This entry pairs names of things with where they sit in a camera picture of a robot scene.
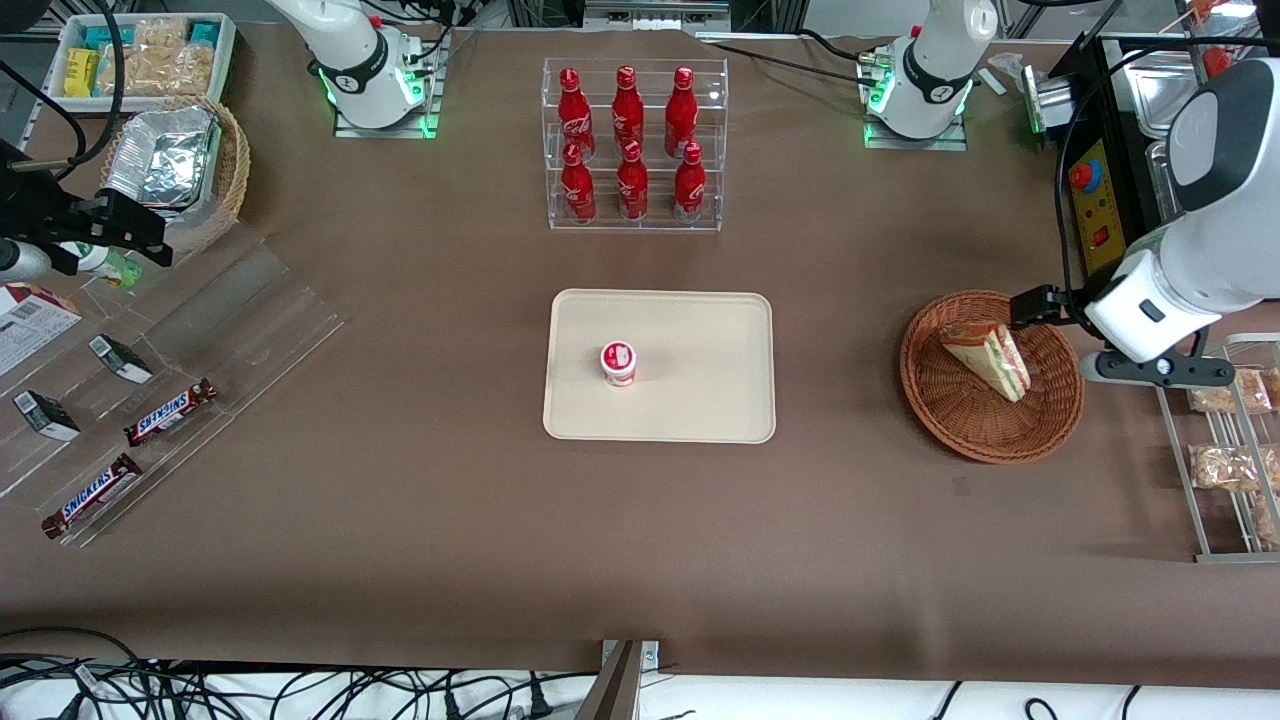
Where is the crumpled clear plastic bag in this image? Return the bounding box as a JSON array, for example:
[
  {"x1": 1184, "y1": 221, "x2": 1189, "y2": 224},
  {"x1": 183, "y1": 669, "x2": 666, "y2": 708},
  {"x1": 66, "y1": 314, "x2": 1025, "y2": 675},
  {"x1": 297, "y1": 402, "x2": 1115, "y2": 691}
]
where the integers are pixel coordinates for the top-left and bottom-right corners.
[{"x1": 984, "y1": 51, "x2": 1047, "y2": 97}]

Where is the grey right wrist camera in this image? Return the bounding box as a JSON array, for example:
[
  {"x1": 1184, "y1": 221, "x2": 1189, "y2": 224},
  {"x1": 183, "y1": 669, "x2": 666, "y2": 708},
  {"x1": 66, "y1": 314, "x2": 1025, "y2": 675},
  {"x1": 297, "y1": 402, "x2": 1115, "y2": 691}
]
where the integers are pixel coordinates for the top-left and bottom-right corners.
[{"x1": 0, "y1": 239, "x2": 53, "y2": 284}]

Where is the red cola bottle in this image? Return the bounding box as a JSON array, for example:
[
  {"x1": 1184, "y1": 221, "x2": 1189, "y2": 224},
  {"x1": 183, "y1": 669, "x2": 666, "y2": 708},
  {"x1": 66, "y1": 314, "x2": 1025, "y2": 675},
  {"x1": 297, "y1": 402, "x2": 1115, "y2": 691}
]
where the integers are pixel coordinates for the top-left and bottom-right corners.
[
  {"x1": 560, "y1": 141, "x2": 599, "y2": 225},
  {"x1": 672, "y1": 141, "x2": 708, "y2": 225},
  {"x1": 611, "y1": 65, "x2": 646, "y2": 153},
  {"x1": 664, "y1": 66, "x2": 699, "y2": 157},
  {"x1": 557, "y1": 67, "x2": 597, "y2": 161},
  {"x1": 616, "y1": 139, "x2": 651, "y2": 222}
]

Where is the yellow snack pack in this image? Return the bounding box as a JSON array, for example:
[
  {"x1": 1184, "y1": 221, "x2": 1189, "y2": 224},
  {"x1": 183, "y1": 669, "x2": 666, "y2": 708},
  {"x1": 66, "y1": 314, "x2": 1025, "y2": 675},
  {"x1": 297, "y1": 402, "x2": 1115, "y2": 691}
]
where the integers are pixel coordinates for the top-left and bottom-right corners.
[{"x1": 63, "y1": 47, "x2": 102, "y2": 99}]

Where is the steel tray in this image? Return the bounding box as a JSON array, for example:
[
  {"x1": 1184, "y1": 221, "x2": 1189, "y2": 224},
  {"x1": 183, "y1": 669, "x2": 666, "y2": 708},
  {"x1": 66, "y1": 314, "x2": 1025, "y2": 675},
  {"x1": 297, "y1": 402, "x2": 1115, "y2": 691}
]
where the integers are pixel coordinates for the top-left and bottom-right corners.
[{"x1": 1124, "y1": 45, "x2": 1217, "y2": 141}]

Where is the clear acrylic bottle rack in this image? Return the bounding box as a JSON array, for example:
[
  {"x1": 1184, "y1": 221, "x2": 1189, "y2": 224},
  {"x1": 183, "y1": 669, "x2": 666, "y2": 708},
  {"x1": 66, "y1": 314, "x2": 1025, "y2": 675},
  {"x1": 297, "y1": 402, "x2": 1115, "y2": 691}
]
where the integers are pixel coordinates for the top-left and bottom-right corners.
[{"x1": 542, "y1": 57, "x2": 730, "y2": 233}]

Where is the aluminium frame profile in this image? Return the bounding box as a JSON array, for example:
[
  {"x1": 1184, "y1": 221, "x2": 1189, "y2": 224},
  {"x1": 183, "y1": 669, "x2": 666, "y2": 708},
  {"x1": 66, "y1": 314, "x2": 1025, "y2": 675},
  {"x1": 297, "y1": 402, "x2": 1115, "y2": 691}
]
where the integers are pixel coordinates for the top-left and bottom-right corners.
[{"x1": 580, "y1": 0, "x2": 733, "y2": 31}]

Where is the clear bag of crackers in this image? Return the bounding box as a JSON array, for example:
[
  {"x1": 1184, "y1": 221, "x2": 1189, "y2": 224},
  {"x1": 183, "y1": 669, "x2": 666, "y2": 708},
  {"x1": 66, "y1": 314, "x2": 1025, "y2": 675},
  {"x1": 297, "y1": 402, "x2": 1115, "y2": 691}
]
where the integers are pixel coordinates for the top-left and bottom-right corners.
[{"x1": 100, "y1": 18, "x2": 217, "y2": 98}]

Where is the silver foil pack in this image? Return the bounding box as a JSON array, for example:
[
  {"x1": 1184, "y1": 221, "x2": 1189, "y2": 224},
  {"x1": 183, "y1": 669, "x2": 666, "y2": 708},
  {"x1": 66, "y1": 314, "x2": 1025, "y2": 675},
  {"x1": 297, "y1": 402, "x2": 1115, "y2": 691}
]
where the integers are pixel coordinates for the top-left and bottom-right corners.
[{"x1": 103, "y1": 107, "x2": 222, "y2": 209}]

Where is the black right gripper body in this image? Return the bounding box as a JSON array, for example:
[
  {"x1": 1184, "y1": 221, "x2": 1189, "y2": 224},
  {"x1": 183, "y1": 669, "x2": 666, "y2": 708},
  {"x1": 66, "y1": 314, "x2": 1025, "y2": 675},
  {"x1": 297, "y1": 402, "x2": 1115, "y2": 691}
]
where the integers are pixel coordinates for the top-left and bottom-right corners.
[{"x1": 0, "y1": 188, "x2": 83, "y2": 277}]

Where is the silver box with green light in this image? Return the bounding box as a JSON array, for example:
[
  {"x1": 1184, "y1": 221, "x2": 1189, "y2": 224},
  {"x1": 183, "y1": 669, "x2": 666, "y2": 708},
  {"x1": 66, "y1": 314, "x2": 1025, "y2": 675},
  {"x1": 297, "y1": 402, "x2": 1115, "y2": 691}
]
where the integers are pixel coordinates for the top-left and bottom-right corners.
[{"x1": 1019, "y1": 64, "x2": 1080, "y2": 137}]

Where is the green white bottle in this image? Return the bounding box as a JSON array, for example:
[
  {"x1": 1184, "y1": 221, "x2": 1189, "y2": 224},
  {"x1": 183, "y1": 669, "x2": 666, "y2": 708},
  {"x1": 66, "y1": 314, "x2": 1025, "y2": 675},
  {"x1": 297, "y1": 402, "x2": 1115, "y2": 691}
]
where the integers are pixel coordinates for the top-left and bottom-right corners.
[{"x1": 58, "y1": 242, "x2": 144, "y2": 290}]

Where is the white red cookie box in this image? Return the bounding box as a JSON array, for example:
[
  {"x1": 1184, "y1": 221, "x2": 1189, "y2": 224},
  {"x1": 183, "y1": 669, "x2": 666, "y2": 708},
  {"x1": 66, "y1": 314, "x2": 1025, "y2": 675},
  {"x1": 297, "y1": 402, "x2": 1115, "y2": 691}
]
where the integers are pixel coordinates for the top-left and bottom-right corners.
[{"x1": 0, "y1": 282, "x2": 84, "y2": 379}]

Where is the white wire rack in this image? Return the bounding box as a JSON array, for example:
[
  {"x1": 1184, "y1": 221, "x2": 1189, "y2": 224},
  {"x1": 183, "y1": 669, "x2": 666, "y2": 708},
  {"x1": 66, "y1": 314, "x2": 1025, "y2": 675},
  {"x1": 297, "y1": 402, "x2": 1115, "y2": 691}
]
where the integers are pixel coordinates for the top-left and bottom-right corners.
[{"x1": 1154, "y1": 332, "x2": 1280, "y2": 564}]

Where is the tan wicker basket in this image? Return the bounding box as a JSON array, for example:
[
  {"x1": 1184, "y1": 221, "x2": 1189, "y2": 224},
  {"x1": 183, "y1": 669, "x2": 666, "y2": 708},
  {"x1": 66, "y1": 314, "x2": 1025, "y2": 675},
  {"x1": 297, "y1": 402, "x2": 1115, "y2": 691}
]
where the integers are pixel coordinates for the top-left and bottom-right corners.
[{"x1": 98, "y1": 94, "x2": 252, "y2": 257}]

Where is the Snickers chocolate bar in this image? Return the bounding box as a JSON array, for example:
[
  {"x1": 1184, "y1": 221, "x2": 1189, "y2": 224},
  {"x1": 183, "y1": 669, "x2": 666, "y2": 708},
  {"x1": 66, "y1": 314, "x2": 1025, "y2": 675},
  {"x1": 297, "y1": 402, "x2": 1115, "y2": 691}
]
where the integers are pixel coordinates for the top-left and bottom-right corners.
[
  {"x1": 123, "y1": 378, "x2": 219, "y2": 448},
  {"x1": 40, "y1": 452, "x2": 144, "y2": 541}
]

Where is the metal bracket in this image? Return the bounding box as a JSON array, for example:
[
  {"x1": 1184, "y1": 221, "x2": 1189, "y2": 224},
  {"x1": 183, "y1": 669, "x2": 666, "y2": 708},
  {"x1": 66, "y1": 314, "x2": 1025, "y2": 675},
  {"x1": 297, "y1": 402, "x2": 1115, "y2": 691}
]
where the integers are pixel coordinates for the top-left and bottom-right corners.
[{"x1": 576, "y1": 639, "x2": 662, "y2": 720}]

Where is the clear acrylic stepped display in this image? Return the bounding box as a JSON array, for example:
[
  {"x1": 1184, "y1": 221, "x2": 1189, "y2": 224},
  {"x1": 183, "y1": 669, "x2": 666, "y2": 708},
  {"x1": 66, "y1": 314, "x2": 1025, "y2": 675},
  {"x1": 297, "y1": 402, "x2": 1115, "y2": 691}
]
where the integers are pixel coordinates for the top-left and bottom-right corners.
[{"x1": 0, "y1": 220, "x2": 347, "y2": 548}]

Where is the white plastic bin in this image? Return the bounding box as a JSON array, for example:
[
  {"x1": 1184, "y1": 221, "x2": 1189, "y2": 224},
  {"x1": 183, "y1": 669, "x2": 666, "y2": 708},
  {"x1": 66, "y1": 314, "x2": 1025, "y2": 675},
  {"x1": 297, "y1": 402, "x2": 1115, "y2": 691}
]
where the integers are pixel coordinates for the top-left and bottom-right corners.
[{"x1": 45, "y1": 12, "x2": 239, "y2": 114}]

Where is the small black box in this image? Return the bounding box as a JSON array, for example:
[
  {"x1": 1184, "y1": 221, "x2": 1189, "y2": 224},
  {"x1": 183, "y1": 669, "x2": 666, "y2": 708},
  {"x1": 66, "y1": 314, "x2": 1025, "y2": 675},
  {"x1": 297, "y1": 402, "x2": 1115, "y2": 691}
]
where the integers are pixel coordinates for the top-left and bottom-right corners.
[
  {"x1": 87, "y1": 333, "x2": 155, "y2": 385},
  {"x1": 11, "y1": 389, "x2": 82, "y2": 443}
]

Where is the red white yogurt cup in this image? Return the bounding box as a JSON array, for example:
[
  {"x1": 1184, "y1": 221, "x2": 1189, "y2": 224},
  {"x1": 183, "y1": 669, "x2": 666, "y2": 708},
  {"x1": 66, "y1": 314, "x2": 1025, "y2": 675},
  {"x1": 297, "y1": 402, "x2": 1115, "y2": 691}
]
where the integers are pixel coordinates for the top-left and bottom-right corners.
[{"x1": 600, "y1": 341, "x2": 639, "y2": 389}]

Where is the beige plastic tray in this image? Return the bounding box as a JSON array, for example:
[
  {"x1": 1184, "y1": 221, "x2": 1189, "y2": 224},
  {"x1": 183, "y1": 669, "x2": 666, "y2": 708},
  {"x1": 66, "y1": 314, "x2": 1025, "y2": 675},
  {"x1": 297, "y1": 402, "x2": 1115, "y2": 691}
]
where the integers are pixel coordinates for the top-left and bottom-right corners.
[{"x1": 543, "y1": 289, "x2": 777, "y2": 445}]

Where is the black control box yellow panel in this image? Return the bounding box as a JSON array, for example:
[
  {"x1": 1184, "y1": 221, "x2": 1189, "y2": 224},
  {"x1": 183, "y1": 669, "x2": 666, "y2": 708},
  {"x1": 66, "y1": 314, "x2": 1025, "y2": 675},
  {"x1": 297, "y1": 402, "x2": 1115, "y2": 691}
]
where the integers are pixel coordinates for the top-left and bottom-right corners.
[{"x1": 1048, "y1": 33, "x2": 1206, "y2": 280}]

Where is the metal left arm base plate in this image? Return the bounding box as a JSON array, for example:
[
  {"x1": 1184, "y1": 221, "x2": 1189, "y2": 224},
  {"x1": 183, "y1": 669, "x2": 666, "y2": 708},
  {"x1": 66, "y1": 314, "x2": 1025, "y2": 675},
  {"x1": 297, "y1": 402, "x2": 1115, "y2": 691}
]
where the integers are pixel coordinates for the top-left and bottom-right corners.
[{"x1": 862, "y1": 45, "x2": 970, "y2": 154}]

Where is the brown table mat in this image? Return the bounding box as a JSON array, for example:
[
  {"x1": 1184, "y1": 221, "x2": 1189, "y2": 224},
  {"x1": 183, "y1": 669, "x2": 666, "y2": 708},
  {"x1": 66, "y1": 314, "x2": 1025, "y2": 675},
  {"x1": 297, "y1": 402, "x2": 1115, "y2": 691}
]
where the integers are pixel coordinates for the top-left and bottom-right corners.
[{"x1": 0, "y1": 20, "x2": 1280, "y2": 691}]

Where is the round brown wicker basket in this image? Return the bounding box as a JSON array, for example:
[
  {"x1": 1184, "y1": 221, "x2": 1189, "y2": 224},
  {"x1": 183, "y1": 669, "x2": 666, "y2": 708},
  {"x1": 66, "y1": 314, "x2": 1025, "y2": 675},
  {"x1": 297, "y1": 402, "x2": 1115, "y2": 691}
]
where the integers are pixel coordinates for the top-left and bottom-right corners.
[{"x1": 899, "y1": 290, "x2": 1086, "y2": 466}]

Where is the wrapped triangle sandwich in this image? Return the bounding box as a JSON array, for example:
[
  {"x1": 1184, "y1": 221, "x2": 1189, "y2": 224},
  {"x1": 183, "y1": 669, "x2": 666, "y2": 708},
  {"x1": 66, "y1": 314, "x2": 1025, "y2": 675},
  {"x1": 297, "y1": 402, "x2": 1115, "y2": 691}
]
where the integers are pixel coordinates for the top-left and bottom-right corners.
[{"x1": 937, "y1": 321, "x2": 1032, "y2": 404}]

